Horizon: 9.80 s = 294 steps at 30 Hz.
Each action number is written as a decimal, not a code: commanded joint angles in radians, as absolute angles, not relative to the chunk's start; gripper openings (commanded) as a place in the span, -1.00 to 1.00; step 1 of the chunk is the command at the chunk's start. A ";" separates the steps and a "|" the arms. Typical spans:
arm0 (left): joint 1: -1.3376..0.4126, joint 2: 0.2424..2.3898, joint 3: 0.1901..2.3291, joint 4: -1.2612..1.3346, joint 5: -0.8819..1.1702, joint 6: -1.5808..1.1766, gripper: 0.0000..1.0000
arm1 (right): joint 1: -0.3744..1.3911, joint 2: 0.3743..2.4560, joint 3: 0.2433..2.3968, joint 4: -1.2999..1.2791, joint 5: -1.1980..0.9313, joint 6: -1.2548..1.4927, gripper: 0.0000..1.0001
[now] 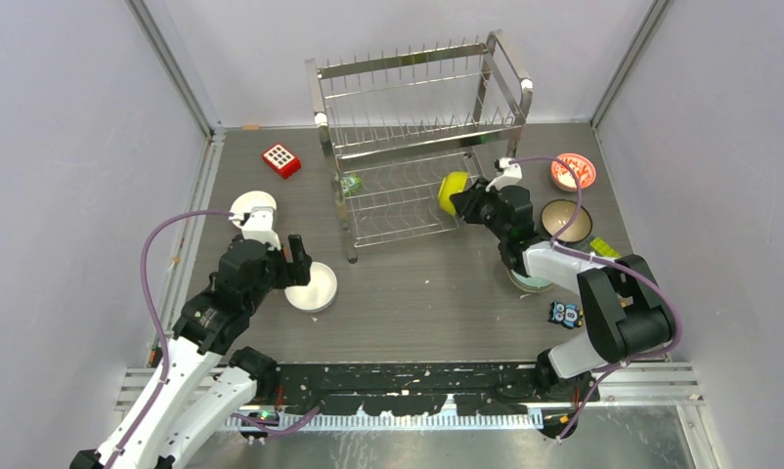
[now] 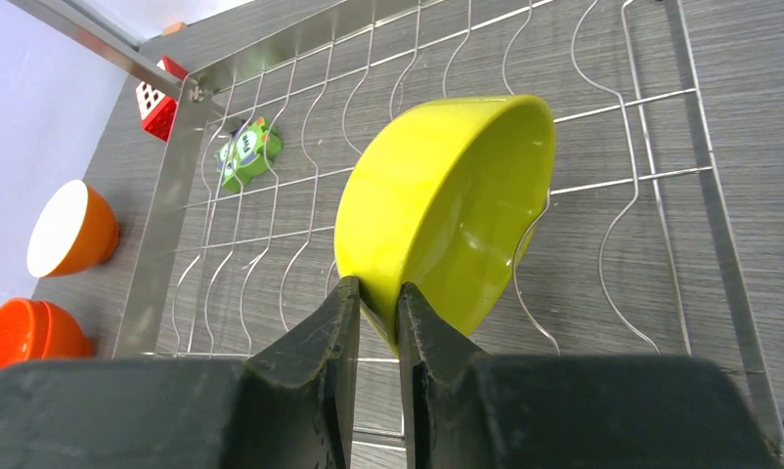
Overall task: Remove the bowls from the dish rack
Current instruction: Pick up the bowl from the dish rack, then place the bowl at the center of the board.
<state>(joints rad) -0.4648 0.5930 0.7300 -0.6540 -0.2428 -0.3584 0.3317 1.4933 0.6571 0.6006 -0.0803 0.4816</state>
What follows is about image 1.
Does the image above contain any steel two-tier dish rack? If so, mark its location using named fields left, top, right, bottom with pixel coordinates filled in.
left=305, top=29, right=534, bottom=263

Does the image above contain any red white patterned bowl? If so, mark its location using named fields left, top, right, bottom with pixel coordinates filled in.
left=550, top=153, right=597, bottom=192

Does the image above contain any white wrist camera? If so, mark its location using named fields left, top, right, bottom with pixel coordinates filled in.
left=485, top=157, right=522, bottom=192
left=229, top=207, right=282, bottom=250

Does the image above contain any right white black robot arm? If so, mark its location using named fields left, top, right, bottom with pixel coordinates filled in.
left=438, top=173, right=681, bottom=402

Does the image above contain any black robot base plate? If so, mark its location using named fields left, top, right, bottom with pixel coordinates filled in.
left=252, top=362, right=597, bottom=416

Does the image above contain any white bowl brown outside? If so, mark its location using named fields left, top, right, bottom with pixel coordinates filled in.
left=229, top=191, right=277, bottom=228

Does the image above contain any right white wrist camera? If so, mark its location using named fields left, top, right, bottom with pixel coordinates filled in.
left=485, top=157, right=522, bottom=192

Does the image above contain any small green patterned object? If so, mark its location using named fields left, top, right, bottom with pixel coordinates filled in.
left=340, top=173, right=363, bottom=198

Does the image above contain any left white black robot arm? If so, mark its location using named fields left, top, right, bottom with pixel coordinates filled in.
left=70, top=234, right=313, bottom=468

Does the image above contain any dark blue bowl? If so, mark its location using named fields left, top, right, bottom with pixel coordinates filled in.
left=540, top=199, right=593, bottom=243

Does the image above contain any red white grid block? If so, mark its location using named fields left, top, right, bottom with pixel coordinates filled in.
left=261, top=144, right=302, bottom=180

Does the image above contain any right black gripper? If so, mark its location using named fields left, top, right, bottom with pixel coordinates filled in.
left=452, top=178, right=510, bottom=241

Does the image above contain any lime green brick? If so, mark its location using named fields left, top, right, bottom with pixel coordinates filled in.
left=588, top=236, right=622, bottom=259

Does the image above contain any blue cartoon sticker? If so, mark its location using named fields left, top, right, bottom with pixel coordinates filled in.
left=548, top=301, right=585, bottom=329

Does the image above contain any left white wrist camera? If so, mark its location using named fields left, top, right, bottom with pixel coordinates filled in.
left=229, top=207, right=282, bottom=250

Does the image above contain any yellow bowl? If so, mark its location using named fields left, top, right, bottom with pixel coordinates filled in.
left=437, top=171, right=469, bottom=217

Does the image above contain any pale green bowl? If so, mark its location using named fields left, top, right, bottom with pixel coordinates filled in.
left=507, top=270, right=552, bottom=294

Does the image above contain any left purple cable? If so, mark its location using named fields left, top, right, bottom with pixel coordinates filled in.
left=100, top=209, right=322, bottom=469

